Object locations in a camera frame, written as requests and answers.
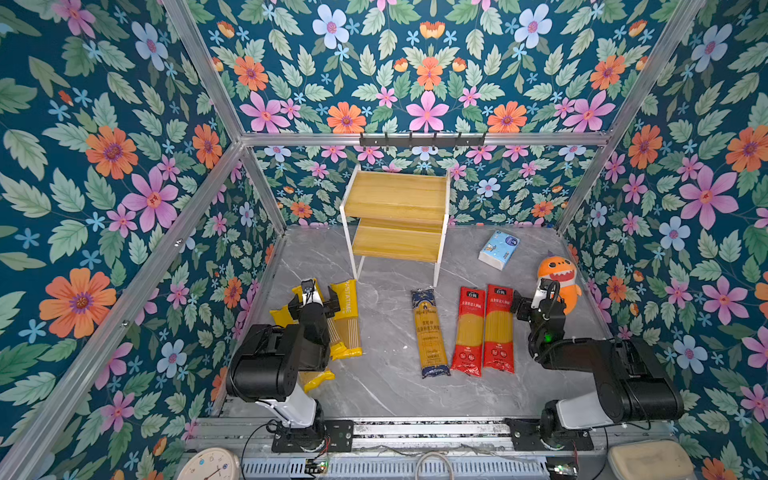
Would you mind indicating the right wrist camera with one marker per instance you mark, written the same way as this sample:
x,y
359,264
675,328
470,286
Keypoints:
x,y
541,292

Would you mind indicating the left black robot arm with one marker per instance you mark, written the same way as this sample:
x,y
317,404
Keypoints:
x,y
266,366

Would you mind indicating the blue gold spaghetti bag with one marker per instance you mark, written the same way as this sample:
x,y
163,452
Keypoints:
x,y
432,354

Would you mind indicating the orange shark plush toy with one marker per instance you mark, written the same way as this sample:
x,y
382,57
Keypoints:
x,y
563,271

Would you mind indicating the beige cushion pad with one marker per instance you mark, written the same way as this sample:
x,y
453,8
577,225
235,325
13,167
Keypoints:
x,y
650,460

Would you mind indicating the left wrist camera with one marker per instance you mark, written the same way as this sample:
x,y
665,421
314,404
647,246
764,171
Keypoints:
x,y
309,293

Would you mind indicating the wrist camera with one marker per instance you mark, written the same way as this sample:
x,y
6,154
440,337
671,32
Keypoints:
x,y
541,292
309,293

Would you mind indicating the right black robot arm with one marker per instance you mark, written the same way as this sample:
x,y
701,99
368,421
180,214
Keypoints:
x,y
630,383

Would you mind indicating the white round clock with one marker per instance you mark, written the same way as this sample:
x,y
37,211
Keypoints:
x,y
215,463

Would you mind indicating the black hook rail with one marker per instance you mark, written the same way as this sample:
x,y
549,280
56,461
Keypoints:
x,y
409,140

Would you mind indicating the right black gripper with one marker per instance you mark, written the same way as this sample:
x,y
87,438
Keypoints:
x,y
546,303

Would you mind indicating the yellow pasta bag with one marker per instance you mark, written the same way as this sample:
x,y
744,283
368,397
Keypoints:
x,y
308,380
346,320
339,342

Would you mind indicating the red spaghetti bag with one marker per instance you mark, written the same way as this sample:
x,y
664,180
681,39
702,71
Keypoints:
x,y
468,353
498,345

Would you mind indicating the blue tissue pack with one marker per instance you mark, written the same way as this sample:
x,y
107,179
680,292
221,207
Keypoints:
x,y
498,250

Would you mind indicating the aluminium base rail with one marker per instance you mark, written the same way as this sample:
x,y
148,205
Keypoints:
x,y
503,435

